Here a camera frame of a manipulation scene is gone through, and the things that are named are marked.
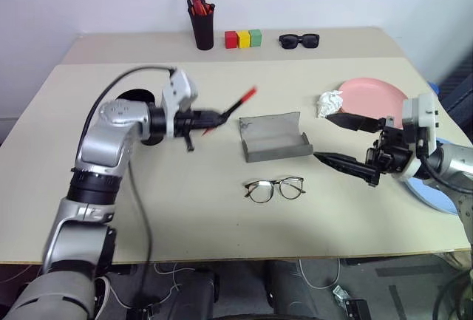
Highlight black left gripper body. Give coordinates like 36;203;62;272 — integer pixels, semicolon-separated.
172;109;203;153

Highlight black floor box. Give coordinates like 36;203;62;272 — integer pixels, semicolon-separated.
342;298;372;320

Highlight white floor cable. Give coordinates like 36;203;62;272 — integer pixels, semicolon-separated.
296;258;341;290
152;260;195;301

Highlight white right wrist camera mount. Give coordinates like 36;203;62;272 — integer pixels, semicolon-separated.
390;92;441;181

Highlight pink plate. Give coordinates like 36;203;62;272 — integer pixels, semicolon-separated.
337;77;409;129

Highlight red and black marker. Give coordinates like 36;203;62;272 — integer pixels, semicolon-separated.
202;86;258;137

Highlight black sunglasses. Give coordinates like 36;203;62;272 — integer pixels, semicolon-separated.
278;33;321;50

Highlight black pen holder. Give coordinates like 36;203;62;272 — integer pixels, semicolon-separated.
188;12;216;52

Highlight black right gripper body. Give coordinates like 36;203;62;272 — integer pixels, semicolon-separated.
364;115;415;185

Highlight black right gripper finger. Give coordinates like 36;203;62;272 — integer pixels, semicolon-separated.
325;112;386;134
313;152;381;188

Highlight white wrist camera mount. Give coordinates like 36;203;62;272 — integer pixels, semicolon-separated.
390;92;441;181
160;68;200;139

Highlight light blue plate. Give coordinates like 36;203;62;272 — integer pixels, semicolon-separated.
405;137;463;218

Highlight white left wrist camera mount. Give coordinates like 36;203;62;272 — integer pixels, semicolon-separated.
160;68;200;139

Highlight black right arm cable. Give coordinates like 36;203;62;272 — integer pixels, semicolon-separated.
416;127;473;197

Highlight dark ribbed radiator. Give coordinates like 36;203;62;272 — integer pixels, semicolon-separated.
438;52;473;96

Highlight small metal connector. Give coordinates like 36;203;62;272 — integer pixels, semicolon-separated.
331;285;349;303

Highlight thin-framed clear glasses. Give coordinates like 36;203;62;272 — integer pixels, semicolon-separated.
243;176;307;204

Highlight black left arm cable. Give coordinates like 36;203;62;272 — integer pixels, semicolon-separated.
81;65;177;140

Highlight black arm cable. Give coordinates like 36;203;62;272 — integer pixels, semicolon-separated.
81;65;177;140
416;127;473;197

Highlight crumpled white paper ball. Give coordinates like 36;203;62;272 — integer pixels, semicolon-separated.
316;89;345;120

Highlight grey open glasses case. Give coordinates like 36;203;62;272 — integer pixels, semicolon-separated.
238;110;314;164

